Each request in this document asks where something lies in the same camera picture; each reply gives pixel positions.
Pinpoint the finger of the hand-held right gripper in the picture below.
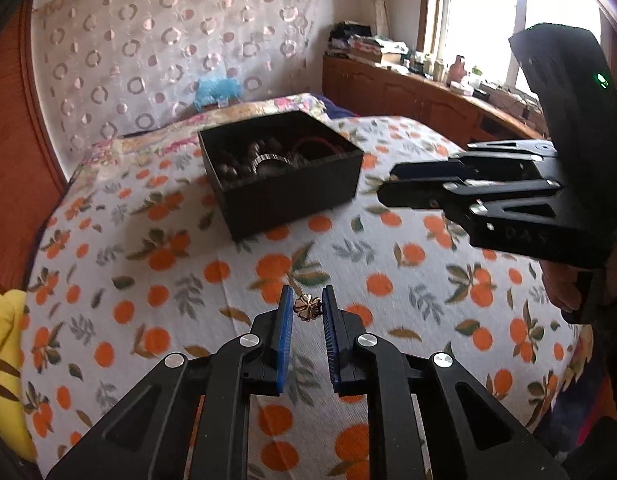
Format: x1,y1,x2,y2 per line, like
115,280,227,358
387,140,563,182
377,179,615,267

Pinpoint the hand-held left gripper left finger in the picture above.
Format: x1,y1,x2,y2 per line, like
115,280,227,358
46,285,295,480

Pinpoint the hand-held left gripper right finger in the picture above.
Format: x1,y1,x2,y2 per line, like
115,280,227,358
323,285,569,480

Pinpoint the gold flower earring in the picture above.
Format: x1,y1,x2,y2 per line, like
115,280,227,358
293,294,323,323

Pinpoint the black square box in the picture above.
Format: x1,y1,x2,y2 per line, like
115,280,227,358
197,110,365,242

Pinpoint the red cord bracelet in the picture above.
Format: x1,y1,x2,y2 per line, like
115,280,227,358
292,134,350,160

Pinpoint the silver metal bangle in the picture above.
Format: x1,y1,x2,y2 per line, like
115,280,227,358
252,154,295,177

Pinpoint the dark wooden bead bracelet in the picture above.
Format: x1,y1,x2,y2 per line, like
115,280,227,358
214,136,270,182

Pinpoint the person's right hand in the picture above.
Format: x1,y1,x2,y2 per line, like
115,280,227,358
540,255,589,316

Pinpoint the brown bottle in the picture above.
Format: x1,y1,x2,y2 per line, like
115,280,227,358
447,54,468,84

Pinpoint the wooden cabinet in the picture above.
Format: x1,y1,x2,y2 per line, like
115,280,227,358
321,54,545,150

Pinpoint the orange fruit print bedspread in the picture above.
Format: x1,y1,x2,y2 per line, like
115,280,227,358
21,115,595,480

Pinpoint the window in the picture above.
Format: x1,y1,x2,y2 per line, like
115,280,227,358
417,0,617,111

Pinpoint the stack of books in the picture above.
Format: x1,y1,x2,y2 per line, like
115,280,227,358
327,21,410,67

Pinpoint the white curtain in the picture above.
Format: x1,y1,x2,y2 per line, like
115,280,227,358
367,0,405,45

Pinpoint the person's dark clothing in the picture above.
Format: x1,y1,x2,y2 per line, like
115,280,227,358
536,320,617,480

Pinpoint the floral patchwork quilt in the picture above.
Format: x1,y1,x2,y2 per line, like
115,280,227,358
82,92,362,177

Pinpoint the blue plush toy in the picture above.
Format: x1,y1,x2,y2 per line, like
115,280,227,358
192,76,242,112

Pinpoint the yellow cloth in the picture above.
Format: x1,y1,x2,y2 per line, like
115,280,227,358
0,286,39,462

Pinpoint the wooden headboard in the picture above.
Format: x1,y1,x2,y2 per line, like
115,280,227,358
0,0,69,292

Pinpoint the circle pattern lace cloth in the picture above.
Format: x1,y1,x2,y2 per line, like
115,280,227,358
31,0,323,157

